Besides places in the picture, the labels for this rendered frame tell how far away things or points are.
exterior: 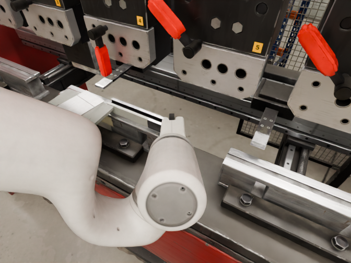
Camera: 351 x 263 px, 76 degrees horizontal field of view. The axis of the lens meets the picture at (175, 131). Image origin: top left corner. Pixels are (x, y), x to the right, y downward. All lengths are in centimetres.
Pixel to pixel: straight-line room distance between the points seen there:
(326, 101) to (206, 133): 163
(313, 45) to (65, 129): 27
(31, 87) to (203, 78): 73
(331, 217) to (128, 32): 56
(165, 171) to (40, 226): 150
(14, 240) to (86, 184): 153
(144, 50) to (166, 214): 29
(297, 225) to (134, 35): 52
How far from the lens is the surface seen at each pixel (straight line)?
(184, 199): 27
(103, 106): 68
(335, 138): 79
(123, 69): 81
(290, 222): 61
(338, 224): 63
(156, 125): 60
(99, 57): 48
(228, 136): 197
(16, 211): 186
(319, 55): 31
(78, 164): 23
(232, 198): 59
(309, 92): 37
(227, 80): 39
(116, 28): 47
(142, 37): 44
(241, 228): 60
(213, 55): 38
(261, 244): 60
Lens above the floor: 141
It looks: 46 degrees down
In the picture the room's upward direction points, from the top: straight up
